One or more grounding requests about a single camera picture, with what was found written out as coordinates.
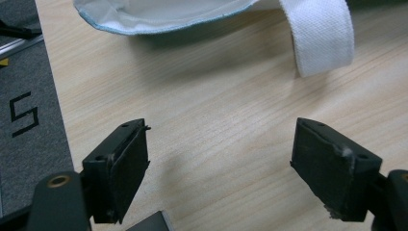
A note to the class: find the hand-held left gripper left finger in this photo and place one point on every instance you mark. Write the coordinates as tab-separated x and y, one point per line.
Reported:
125	166

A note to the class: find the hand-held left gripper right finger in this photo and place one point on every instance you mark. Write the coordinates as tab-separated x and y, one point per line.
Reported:
330	170

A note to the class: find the white tote bag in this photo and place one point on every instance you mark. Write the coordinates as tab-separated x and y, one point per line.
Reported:
160	12

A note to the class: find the yellow tape piece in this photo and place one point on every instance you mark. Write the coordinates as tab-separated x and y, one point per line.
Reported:
3	62

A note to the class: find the black stand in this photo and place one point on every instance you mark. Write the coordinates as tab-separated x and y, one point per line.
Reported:
16	31

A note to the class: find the short metal floor rail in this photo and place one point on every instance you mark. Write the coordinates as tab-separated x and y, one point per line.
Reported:
16	46

